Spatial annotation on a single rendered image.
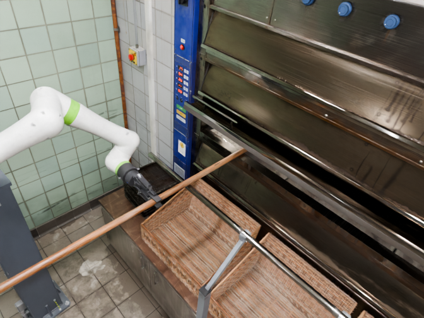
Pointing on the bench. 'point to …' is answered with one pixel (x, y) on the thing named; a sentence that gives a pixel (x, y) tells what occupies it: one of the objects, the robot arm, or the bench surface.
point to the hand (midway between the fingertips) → (155, 199)
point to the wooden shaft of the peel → (111, 225)
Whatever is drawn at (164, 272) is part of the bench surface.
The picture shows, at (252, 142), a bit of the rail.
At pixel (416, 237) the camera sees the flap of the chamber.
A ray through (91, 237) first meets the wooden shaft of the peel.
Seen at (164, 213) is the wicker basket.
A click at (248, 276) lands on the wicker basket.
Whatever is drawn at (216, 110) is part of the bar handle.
